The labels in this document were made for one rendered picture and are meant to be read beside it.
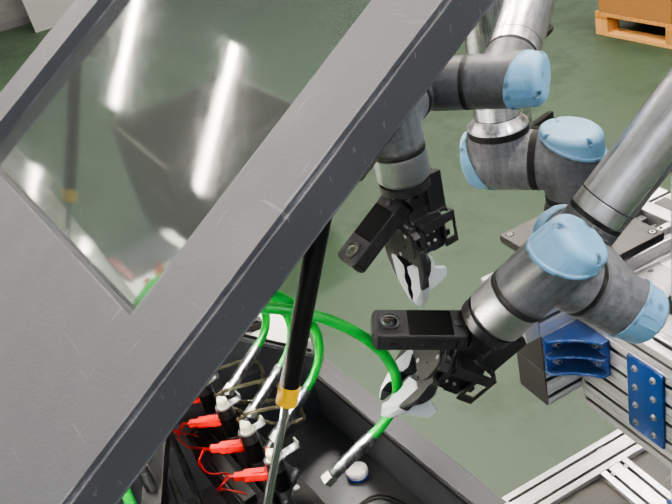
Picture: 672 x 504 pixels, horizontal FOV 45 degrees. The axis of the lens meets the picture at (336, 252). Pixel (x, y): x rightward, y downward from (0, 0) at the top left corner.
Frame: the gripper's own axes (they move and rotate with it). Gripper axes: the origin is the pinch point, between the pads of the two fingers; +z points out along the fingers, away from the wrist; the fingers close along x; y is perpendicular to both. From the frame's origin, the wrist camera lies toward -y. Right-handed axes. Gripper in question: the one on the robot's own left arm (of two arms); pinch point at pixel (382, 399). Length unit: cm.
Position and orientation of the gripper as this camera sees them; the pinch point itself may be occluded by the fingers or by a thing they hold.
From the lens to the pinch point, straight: 108.4
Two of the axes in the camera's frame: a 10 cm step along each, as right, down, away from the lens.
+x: -0.3, -6.9, 7.2
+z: -5.3, 6.2, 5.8
